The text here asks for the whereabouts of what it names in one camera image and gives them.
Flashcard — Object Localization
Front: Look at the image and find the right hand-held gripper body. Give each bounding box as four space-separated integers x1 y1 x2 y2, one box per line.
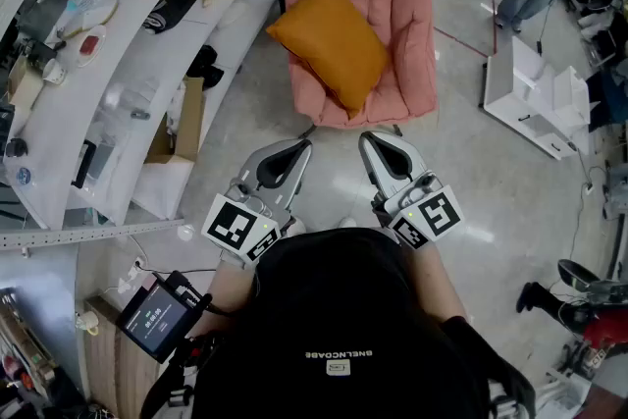
370 170 465 251

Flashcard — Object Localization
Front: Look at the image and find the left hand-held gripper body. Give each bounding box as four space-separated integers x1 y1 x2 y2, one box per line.
200 175 297 267

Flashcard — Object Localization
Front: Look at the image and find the orange pillow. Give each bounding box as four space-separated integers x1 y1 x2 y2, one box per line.
265 0 392 120

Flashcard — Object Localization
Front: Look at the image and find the person's right forearm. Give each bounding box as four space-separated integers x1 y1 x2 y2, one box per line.
405 239 468 325

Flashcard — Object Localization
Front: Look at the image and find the person's left forearm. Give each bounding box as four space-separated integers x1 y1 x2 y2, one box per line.
195 257 259 340

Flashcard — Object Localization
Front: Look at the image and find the cardboard box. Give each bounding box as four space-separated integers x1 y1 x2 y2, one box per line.
145 76 206 164

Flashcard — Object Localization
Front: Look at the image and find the white box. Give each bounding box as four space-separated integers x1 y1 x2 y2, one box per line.
131 158 195 221

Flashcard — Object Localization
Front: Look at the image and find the black bag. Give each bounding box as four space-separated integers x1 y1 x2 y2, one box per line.
185 44 226 90

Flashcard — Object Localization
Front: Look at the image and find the black monitor screen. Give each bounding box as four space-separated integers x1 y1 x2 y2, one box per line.
115 269 213 364

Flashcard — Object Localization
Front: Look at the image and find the person's black shirt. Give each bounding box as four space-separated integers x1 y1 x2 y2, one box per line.
190 228 537 419

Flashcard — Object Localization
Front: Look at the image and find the white cabinet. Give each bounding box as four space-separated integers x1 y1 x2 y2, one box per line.
479 35 594 162

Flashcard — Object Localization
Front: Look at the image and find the pink padded chair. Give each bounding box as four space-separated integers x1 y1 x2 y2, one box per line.
282 0 439 138

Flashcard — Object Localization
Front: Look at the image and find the white shelving unit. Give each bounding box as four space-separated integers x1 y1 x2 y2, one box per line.
0 0 298 251

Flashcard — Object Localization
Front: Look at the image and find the red stick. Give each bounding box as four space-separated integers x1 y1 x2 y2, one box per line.
490 0 500 59

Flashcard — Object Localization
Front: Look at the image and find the black handheld device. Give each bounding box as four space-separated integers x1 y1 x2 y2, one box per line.
70 138 98 190

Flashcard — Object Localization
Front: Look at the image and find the black harness rig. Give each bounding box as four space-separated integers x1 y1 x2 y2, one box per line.
139 331 222 419

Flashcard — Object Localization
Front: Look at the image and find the wooden cabinet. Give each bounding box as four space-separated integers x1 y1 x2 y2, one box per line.
81 295 164 419

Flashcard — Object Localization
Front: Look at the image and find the white plate with red item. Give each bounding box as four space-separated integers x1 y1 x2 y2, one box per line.
75 24 109 69

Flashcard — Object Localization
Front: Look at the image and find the round plate with green rim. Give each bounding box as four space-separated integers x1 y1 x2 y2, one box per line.
62 0 120 39

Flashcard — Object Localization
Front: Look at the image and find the white cup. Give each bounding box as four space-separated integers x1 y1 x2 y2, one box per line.
40 58 68 87

